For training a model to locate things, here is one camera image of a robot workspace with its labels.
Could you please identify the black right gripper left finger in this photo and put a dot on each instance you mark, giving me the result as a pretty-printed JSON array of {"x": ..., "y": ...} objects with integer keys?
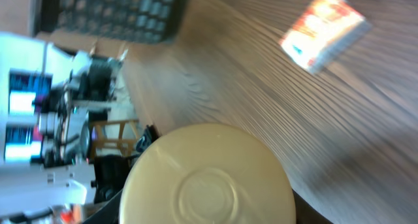
[{"x": 108, "y": 214}]

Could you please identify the white floral tube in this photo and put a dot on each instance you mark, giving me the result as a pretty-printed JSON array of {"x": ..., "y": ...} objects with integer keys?
[{"x": 207, "y": 173}]

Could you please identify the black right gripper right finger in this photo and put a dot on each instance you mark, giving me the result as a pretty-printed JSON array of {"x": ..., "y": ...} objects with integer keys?
[{"x": 305, "y": 214}]

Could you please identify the small orange box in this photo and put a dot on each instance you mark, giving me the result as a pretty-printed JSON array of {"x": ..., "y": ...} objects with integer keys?
[{"x": 322, "y": 32}]

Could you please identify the background lab equipment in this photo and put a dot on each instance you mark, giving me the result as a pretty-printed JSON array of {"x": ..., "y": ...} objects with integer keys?
[{"x": 55, "y": 151}]

